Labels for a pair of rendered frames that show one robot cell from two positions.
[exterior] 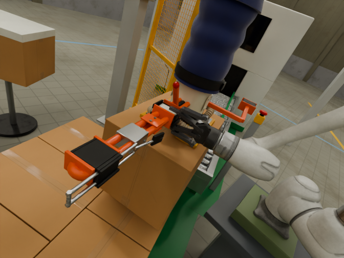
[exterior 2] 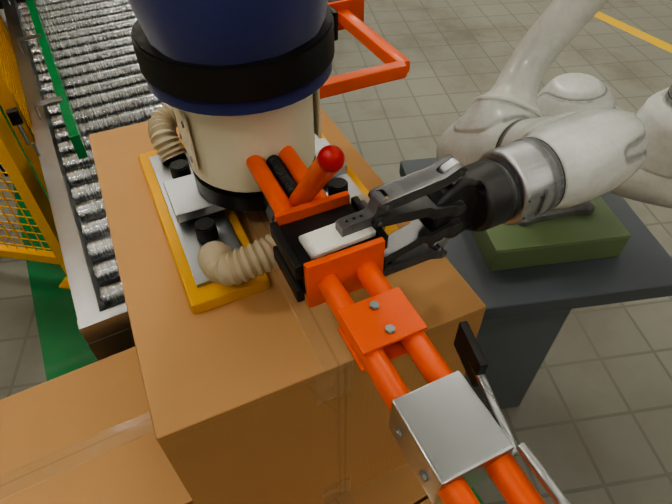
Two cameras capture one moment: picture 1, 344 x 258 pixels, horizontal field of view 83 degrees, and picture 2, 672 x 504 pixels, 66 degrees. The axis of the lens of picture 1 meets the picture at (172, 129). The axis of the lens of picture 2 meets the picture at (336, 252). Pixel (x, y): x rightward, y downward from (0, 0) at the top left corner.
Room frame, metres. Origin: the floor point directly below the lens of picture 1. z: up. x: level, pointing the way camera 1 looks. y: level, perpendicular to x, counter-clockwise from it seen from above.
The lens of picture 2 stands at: (0.35, 0.27, 1.58)
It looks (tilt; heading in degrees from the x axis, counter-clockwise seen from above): 47 degrees down; 320
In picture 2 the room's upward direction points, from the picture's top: straight up
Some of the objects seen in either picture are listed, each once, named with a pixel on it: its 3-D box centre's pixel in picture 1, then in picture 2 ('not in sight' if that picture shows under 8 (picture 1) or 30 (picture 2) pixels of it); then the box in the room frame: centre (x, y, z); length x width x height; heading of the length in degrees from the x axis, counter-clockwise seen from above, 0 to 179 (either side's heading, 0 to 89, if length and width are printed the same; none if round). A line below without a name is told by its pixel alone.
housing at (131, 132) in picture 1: (131, 137); (446, 435); (0.42, 0.09, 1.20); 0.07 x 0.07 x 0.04; 75
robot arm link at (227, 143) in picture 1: (224, 145); (513, 183); (0.57, -0.19, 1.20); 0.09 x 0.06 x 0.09; 168
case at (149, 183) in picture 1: (165, 148); (267, 291); (0.86, -0.01, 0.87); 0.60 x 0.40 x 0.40; 165
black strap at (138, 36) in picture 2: (200, 75); (238, 37); (0.87, -0.03, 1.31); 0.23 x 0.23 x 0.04
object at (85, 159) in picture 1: (93, 159); not in sight; (0.29, 0.13, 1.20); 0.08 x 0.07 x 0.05; 165
